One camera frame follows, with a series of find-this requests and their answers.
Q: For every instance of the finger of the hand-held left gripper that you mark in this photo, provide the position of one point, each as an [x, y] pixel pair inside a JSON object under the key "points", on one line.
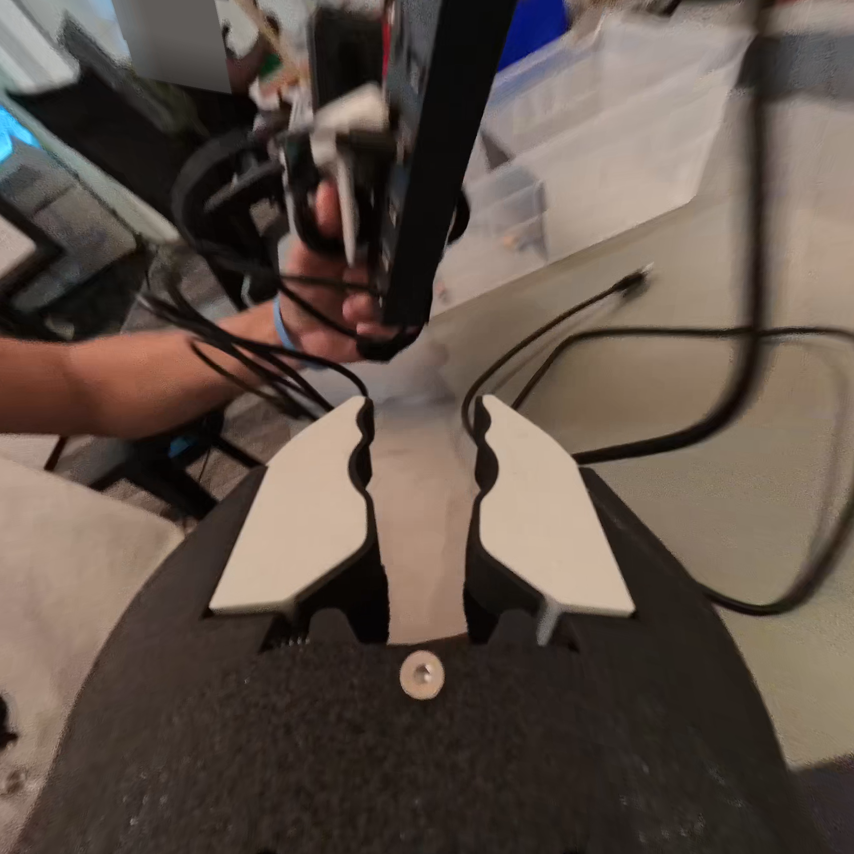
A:
{"points": [[350, 117]]}

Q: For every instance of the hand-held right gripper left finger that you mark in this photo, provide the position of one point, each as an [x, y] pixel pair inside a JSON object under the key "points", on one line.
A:
{"points": [[293, 527]]}

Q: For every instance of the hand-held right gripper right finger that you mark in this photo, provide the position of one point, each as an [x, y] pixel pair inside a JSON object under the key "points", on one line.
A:
{"points": [[547, 527]]}

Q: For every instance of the black USB hub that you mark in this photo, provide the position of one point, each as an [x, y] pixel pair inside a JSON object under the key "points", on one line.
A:
{"points": [[440, 167]]}

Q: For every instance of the clear plastic bin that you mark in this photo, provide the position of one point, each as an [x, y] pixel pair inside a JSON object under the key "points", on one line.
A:
{"points": [[600, 133]]}

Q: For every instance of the grey desk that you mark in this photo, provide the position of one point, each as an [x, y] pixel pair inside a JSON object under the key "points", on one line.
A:
{"points": [[667, 500]]}

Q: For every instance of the person's left hand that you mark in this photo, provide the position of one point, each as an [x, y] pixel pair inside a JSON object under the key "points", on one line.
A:
{"points": [[320, 313]]}

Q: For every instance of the blue wristband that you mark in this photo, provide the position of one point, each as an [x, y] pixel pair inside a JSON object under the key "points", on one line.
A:
{"points": [[283, 327]]}

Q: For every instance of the person's light trousers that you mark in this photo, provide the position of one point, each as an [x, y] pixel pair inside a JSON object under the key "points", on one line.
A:
{"points": [[67, 600]]}

